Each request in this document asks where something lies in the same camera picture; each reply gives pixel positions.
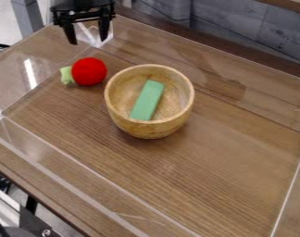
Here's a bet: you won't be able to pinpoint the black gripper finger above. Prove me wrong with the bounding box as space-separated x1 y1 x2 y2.
98 16 112 41
61 20 77 45

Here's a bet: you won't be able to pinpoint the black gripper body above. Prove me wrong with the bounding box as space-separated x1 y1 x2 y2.
50 0 116 26

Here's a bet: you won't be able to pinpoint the red plush strawberry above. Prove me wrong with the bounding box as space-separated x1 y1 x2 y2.
60 57 109 86

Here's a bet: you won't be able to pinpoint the wooden bowl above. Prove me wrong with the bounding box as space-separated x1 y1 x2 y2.
105 64 195 139

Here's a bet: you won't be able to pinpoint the green rectangular block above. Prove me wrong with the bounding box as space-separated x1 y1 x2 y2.
129 80 165 120

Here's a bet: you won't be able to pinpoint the clear acrylic tray walls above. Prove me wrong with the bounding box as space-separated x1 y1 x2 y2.
0 17 300 237

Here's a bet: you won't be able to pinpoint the grey post upper left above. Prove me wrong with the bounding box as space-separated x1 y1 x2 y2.
10 0 44 38

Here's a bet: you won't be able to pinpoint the black metal bracket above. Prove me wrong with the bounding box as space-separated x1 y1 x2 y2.
20 206 61 237

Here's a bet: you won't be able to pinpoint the black cable lower left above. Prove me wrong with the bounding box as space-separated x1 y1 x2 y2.
0 218 12 237

